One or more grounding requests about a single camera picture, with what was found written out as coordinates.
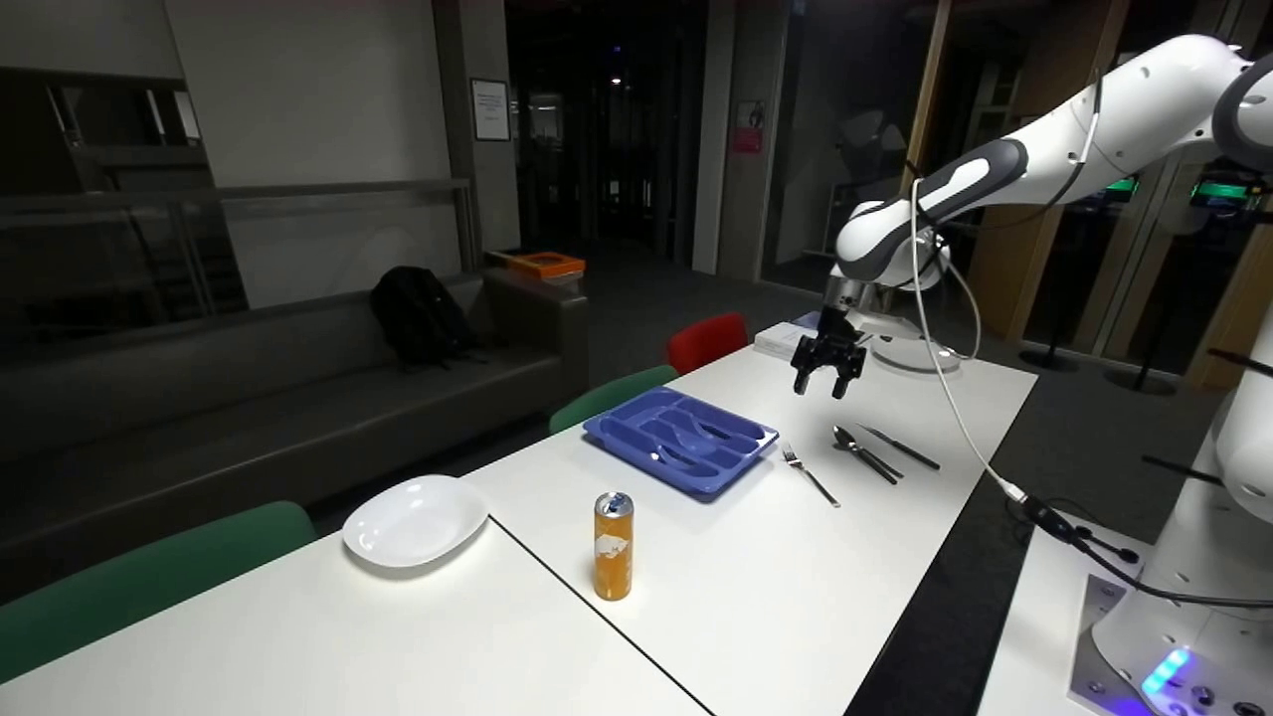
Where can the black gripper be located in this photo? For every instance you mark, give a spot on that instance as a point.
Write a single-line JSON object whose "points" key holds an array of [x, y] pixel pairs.
{"points": [[835, 332]]}

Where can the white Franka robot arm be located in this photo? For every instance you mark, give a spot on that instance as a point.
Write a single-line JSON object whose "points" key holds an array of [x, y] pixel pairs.
{"points": [[1100, 127]]}

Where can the blue hardcover book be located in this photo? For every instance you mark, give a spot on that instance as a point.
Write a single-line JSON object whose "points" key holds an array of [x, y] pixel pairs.
{"points": [[807, 326]]}

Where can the large white plate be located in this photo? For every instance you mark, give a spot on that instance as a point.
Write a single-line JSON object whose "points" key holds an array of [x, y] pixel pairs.
{"points": [[916, 351]]}

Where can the red chair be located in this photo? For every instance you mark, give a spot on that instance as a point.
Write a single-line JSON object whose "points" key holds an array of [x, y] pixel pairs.
{"points": [[706, 340]]}

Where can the blue plastic cutlery tray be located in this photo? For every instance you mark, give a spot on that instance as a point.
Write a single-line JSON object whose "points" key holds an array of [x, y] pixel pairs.
{"points": [[681, 445]]}

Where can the green chair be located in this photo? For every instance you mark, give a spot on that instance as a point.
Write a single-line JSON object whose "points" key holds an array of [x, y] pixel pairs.
{"points": [[608, 401], [145, 582]]}

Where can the red door sign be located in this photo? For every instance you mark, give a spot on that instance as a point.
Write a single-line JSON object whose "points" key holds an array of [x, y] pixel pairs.
{"points": [[744, 129]]}

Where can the orange drink can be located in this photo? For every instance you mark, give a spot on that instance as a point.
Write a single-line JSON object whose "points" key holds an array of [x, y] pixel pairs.
{"points": [[615, 547]]}

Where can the clear bin orange lid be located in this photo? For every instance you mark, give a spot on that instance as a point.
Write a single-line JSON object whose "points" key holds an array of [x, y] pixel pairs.
{"points": [[542, 285]]}

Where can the black backpack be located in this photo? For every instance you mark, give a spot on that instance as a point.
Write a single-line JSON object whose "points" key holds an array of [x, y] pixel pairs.
{"points": [[418, 315]]}

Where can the small white plate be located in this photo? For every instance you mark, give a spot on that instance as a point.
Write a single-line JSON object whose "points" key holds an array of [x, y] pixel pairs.
{"points": [[417, 522]]}

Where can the grey sofa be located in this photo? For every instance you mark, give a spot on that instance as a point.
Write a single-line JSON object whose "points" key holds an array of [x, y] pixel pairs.
{"points": [[241, 424]]}

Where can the framed wall notice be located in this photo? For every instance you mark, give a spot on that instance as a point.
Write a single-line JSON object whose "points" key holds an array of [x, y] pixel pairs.
{"points": [[490, 110]]}

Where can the robot base mount blue light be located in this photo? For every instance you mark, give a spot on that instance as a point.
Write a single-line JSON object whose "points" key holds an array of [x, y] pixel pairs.
{"points": [[1177, 652]]}

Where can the glass balustrade metal rail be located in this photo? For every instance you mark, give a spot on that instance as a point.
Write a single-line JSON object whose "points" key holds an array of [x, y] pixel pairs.
{"points": [[226, 246]]}

